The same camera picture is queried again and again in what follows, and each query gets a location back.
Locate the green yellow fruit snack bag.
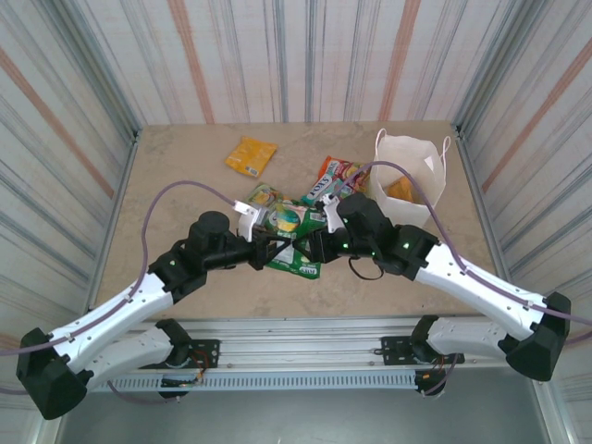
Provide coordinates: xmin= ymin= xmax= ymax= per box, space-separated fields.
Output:
xmin=244 ymin=182 xmax=283 ymax=218

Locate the white paper bag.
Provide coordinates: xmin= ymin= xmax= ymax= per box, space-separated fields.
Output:
xmin=372 ymin=128 xmax=452 ymax=228

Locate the left arm base connector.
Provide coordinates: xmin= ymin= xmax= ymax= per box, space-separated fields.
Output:
xmin=158 ymin=376 xmax=205 ymax=400

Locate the slotted grey cable duct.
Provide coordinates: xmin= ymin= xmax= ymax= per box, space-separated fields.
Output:
xmin=67 ymin=372 xmax=417 ymax=393

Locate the orange red Fox's candy bag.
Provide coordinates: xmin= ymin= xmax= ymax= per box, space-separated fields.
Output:
xmin=316 ymin=155 xmax=375 ymax=195

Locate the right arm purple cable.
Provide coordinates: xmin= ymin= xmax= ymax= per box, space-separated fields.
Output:
xmin=332 ymin=160 xmax=592 ymax=398

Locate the thin black cable loop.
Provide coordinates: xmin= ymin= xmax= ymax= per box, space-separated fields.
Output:
xmin=348 ymin=255 xmax=386 ymax=282

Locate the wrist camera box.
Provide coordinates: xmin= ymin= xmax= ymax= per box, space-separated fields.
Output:
xmin=233 ymin=199 xmax=272 ymax=242
xmin=321 ymin=191 xmax=348 ymax=235

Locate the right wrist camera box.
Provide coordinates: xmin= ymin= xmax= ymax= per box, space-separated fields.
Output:
xmin=321 ymin=191 xmax=348 ymax=235

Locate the green Fox's candy bag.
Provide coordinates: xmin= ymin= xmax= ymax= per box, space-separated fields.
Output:
xmin=263 ymin=198 xmax=325 ymax=282

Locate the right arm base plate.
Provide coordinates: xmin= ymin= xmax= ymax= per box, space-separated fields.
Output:
xmin=379 ymin=336 xmax=465 ymax=367

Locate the teal Fox's candy bag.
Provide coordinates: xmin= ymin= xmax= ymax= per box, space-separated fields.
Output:
xmin=300 ymin=175 xmax=346 ymax=207

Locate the large orange snack bag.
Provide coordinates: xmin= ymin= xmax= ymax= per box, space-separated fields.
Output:
xmin=386 ymin=175 xmax=417 ymax=204

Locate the aluminium rail frame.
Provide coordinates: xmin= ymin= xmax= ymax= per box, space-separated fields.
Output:
xmin=48 ymin=315 xmax=554 ymax=372

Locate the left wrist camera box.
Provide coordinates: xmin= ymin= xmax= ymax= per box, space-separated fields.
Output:
xmin=233 ymin=199 xmax=272 ymax=242

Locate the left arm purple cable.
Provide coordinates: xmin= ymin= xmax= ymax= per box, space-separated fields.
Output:
xmin=0 ymin=179 xmax=240 ymax=406

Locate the right arm base connector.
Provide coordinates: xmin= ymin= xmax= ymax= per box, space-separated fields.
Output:
xmin=414 ymin=369 xmax=448 ymax=399

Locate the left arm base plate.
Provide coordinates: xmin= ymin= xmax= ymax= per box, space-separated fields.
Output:
xmin=156 ymin=339 xmax=221 ymax=370

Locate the small yellow-orange snack packet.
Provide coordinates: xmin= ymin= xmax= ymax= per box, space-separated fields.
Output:
xmin=224 ymin=136 xmax=278 ymax=179

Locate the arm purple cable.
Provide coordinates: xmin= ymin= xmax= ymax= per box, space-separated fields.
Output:
xmin=332 ymin=160 xmax=592 ymax=398
xmin=0 ymin=179 xmax=240 ymax=406

